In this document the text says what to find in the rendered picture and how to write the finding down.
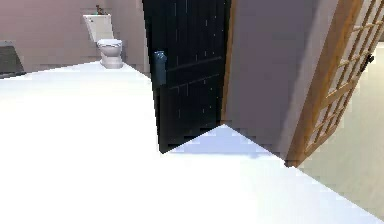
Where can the white toilet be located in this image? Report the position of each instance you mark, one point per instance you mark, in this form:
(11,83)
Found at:
(108,46)

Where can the black room door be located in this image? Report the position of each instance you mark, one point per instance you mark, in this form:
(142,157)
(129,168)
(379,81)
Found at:
(190,66)

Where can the small brown object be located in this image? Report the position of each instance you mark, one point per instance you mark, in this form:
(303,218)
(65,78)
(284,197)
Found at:
(99,9)

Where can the wooden lattice room door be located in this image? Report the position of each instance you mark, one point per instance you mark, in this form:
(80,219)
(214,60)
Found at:
(336,83)

